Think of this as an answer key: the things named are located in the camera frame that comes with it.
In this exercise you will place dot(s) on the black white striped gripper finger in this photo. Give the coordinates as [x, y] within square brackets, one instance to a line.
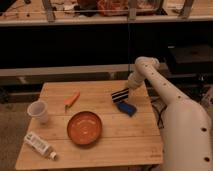
[126, 90]
[120, 97]

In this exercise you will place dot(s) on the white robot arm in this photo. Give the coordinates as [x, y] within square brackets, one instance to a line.
[186, 133]

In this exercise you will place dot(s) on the orange bowl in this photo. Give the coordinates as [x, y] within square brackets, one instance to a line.
[84, 128]

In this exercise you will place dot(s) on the black box on shelf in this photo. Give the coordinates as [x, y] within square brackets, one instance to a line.
[190, 59]

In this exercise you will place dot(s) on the long wooden workbench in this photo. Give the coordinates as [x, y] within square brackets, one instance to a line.
[83, 12]

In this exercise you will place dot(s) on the white tube bottle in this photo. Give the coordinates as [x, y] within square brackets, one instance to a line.
[40, 146]

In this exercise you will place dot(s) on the toy carrot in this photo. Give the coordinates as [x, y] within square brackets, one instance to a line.
[71, 100]

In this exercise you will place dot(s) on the white plastic cup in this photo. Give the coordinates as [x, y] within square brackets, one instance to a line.
[38, 111]

